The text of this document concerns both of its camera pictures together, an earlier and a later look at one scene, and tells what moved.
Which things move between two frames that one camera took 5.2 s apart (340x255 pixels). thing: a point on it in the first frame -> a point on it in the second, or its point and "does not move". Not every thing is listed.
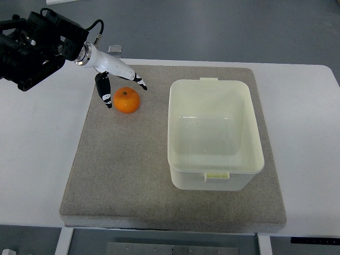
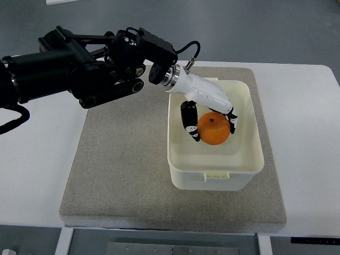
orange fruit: [126, 100] -> [213, 128]
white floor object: [53, 2] does not move
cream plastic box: [213, 143] does not move
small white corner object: [8, 252] does not move
